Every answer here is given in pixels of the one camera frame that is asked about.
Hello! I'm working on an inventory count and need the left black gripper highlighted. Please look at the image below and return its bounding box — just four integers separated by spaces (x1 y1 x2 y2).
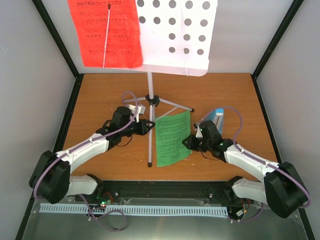
120 118 154 136

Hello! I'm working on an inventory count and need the green sheet music page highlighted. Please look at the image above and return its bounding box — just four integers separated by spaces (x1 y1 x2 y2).
155 111 192 167

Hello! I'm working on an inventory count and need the blue metronome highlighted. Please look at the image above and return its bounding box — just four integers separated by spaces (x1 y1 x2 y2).
204 108 224 134

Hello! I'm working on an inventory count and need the white perforated music stand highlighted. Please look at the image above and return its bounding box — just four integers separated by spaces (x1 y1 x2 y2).
102 0 219 168

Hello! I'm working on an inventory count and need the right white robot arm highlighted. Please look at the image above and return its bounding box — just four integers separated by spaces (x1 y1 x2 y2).
182 120 311 218

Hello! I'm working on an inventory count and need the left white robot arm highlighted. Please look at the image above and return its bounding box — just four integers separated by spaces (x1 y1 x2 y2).
29 105 156 204

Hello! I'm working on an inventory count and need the red cloth on stand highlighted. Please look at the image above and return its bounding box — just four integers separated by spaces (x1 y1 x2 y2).
67 0 143 69

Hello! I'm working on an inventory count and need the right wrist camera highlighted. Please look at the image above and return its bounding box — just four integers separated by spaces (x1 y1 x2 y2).
193 122 203 138

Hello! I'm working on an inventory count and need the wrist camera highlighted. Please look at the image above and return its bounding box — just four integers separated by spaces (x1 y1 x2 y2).
193 122 203 138
125 104 146 123

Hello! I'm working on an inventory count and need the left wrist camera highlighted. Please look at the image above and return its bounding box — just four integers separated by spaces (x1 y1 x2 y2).
125 104 146 123

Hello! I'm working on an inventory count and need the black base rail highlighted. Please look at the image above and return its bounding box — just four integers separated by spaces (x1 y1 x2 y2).
94 180 241 205

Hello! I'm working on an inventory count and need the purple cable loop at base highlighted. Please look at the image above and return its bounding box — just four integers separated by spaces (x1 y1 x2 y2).
83 197 130 232

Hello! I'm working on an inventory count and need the light blue slotted cable duct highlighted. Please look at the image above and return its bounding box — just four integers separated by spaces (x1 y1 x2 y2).
38 203 228 218

